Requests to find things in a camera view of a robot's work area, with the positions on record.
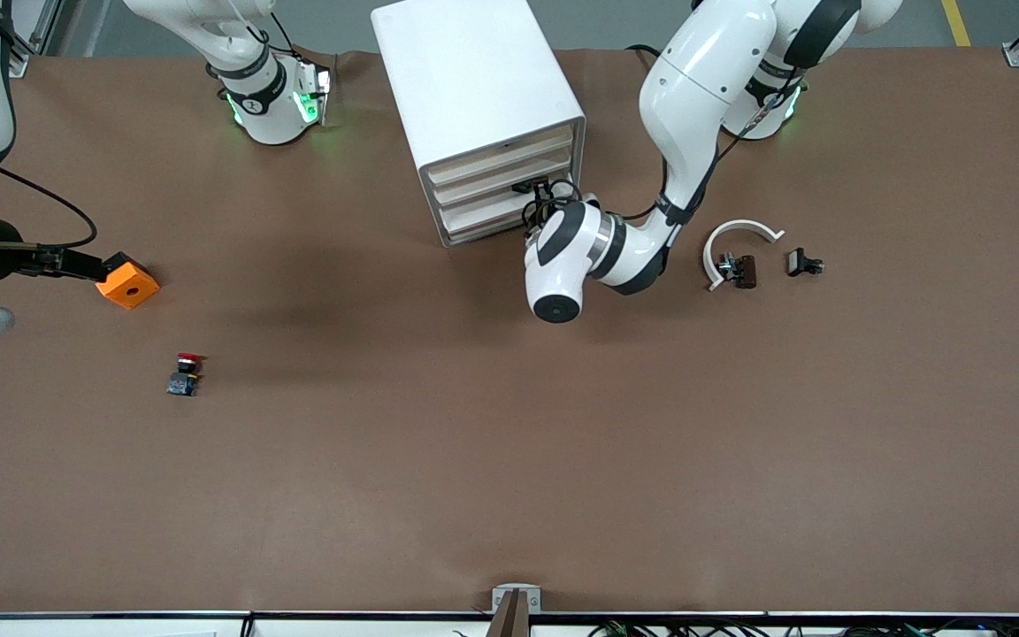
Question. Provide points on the white table edge rail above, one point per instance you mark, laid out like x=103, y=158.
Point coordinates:
x=76, y=625

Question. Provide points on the grey metal bracket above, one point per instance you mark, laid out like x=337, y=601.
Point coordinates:
x=517, y=590

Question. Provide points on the grey metal clamp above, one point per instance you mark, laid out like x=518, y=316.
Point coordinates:
x=509, y=619

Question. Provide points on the brown paper table cover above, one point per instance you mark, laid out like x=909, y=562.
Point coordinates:
x=509, y=425

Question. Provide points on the orange box with hole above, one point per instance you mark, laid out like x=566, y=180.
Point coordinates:
x=131, y=287

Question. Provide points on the brown block with metal screws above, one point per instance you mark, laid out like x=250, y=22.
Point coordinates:
x=745, y=271

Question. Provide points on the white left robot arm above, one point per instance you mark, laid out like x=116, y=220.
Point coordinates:
x=695, y=88

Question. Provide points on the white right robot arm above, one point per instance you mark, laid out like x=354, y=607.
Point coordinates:
x=253, y=97

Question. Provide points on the red push button switch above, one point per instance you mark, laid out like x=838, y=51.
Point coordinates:
x=184, y=376

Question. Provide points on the small black switch part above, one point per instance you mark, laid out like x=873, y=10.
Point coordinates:
x=800, y=262

